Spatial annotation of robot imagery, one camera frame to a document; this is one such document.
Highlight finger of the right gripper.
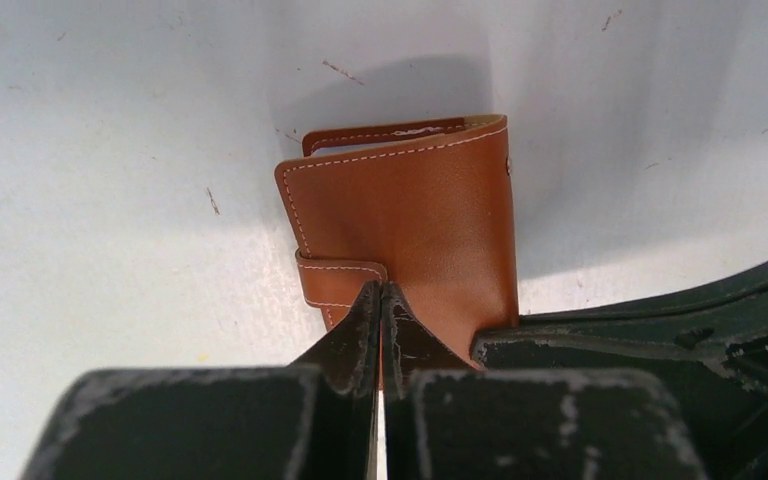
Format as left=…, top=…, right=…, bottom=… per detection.
left=471, top=261, right=768, bottom=479

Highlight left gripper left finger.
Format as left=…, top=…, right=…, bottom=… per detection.
left=23, top=281, right=382, bottom=479

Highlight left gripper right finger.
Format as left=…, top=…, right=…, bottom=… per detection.
left=381, top=283, right=707, bottom=479

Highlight brown leather card holder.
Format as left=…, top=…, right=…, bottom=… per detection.
left=274, top=114, right=519, bottom=358

